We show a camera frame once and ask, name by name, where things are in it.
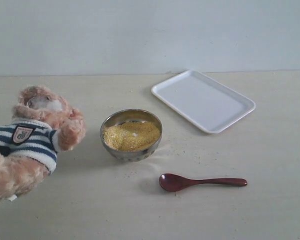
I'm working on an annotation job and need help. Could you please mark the dark red wooden spoon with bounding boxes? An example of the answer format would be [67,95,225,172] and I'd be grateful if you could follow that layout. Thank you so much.
[159,173,248,192]

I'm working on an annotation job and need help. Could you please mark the plush teddy bear striped sweater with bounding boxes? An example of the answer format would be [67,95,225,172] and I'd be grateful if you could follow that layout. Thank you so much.
[0,85,86,201]

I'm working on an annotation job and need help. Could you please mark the stainless steel bowl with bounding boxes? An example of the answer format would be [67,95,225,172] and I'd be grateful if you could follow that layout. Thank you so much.
[100,108,163,162]

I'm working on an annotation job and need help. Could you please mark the yellow millet grains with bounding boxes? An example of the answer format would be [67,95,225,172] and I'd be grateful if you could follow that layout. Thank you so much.
[103,122,161,152]

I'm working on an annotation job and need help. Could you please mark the white plastic tray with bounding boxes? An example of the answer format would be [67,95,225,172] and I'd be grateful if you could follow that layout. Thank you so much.
[151,70,256,134]

